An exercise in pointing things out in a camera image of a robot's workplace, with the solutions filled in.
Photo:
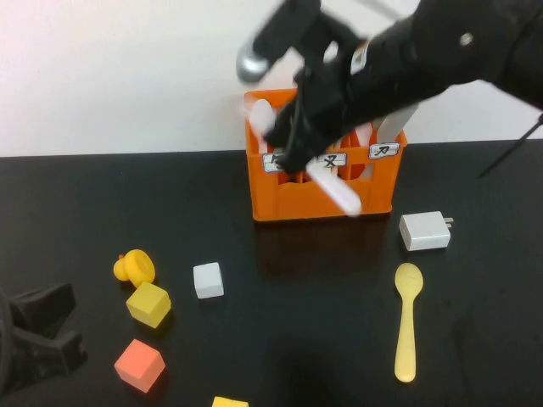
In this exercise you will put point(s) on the white charger plug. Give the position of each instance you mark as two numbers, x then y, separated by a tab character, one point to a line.
424	231

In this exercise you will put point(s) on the grey plastic knife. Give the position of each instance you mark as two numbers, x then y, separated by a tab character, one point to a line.
396	125

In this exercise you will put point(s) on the paper label spoon character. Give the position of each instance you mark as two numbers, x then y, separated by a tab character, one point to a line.
271	163

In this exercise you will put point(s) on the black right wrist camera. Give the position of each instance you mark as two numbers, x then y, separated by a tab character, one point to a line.
288	25

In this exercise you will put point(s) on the orange plastic cutlery holder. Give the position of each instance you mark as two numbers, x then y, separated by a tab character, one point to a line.
322	203

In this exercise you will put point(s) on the pale pink plastic spoon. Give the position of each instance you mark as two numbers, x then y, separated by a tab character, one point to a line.
262	112

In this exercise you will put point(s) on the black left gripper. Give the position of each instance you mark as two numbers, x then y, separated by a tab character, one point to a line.
17	347

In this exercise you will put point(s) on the yellow rubber duck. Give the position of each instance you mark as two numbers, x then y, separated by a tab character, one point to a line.
136	267

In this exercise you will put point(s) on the pink plastic fork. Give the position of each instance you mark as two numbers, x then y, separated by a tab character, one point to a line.
335	191

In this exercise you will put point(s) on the yellow plastic spoon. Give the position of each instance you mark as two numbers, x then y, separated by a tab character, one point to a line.
408	280

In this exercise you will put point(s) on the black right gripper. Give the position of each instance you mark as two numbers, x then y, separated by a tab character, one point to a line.
326	93

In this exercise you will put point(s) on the white foam cube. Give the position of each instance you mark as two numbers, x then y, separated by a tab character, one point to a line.
208	280

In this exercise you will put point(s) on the orange foam cube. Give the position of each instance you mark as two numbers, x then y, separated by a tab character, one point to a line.
140	365

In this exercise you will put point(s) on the yellow foam cube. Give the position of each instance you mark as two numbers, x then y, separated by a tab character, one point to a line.
148	305
230	403

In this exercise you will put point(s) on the paper label fork character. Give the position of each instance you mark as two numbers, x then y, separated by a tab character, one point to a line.
334	160

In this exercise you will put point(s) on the paper label knife character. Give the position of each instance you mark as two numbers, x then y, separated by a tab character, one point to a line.
384	151

